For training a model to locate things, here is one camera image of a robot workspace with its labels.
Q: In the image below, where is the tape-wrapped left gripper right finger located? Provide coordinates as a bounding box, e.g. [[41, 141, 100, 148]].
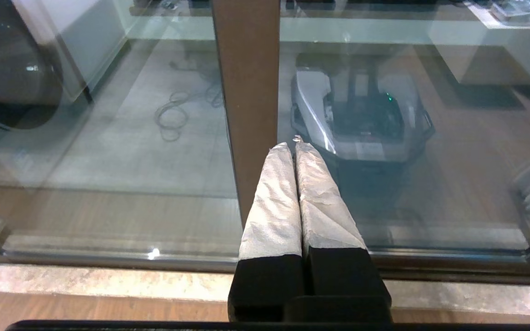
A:
[[294, 142, 392, 322]]

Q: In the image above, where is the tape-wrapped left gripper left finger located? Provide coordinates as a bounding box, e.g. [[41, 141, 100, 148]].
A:
[[227, 142, 304, 323]]

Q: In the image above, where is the brown-framed sliding glass door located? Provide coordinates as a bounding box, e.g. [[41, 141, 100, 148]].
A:
[[277, 0, 530, 283]]

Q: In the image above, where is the brown-framed fixed glass panel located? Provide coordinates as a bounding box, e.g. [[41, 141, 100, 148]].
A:
[[0, 0, 281, 273]]

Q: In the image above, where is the dark front-load washing machine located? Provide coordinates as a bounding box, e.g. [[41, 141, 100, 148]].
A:
[[0, 0, 64, 132]]

